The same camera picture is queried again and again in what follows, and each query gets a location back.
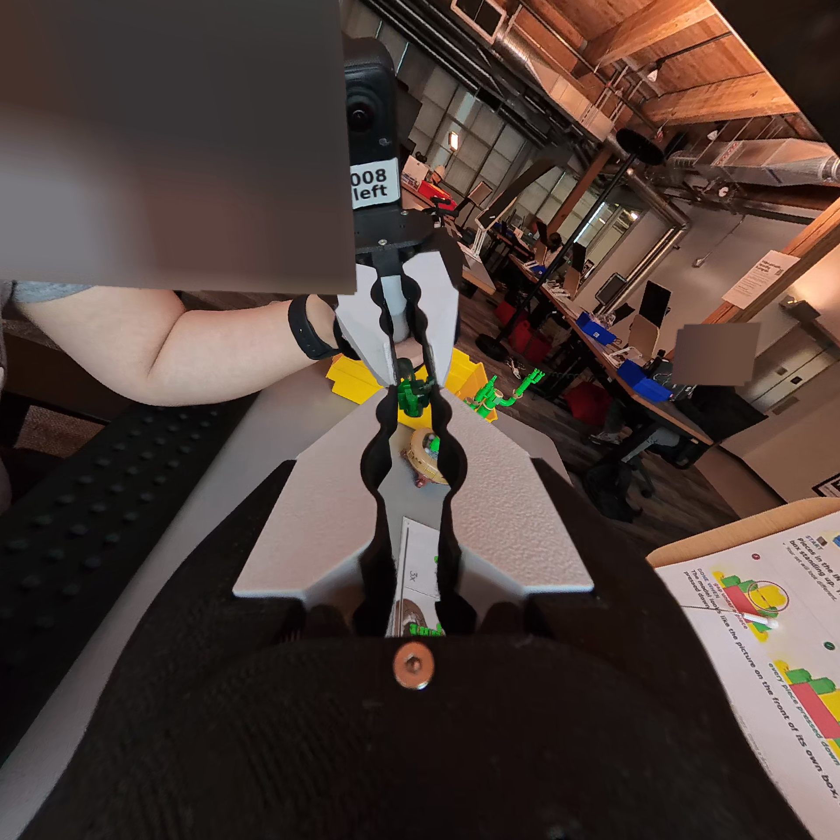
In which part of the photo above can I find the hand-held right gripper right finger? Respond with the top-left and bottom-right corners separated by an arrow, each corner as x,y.
428,387 -> 596,635

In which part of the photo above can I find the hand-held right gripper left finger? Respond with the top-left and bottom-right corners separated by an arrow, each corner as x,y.
231,390 -> 399,636

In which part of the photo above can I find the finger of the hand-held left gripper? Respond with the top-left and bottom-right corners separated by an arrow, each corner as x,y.
399,243 -> 467,389
335,276 -> 403,389

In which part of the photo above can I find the yellow plastic bin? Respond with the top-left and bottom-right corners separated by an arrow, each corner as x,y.
326,348 -> 500,422

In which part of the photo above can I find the dark green lego plant piece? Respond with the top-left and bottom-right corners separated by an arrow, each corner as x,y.
395,367 -> 437,419

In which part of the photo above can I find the person's left forearm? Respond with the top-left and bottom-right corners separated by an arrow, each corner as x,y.
12,282 -> 298,408

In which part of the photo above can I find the light green lego plant stem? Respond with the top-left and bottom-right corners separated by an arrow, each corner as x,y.
472,369 -> 546,421

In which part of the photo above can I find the white lego instruction booklet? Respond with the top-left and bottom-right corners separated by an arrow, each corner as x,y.
392,516 -> 442,637

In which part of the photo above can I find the tan round lego piece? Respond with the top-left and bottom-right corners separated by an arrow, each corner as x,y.
406,427 -> 460,488

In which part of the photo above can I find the black wrist band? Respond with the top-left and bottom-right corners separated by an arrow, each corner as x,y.
287,294 -> 341,362

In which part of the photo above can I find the red plastic bin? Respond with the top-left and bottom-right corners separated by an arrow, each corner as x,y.
508,315 -> 552,358
566,382 -> 614,427

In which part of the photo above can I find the black office chair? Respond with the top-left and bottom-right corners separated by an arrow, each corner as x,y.
581,420 -> 703,522

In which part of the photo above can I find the blue plastic bin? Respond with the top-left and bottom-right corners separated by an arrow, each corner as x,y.
617,360 -> 673,401
576,311 -> 618,345

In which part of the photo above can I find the long wooden workbench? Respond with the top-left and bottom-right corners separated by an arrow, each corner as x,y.
505,252 -> 719,450

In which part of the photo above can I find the wooden clipboard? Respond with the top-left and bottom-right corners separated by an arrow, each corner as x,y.
646,497 -> 840,568

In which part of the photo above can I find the black dimpled panel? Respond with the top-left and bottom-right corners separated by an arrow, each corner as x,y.
0,394 -> 260,762

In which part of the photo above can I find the white ceiling vent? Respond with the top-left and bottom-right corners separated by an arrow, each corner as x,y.
451,0 -> 509,37

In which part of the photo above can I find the black disc pole stand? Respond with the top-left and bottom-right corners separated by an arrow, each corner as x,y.
476,128 -> 667,362

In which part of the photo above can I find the printed instruction sheet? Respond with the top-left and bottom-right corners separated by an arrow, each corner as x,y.
656,512 -> 840,840

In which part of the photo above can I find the white paper notice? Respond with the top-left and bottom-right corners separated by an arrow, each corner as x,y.
730,249 -> 800,309

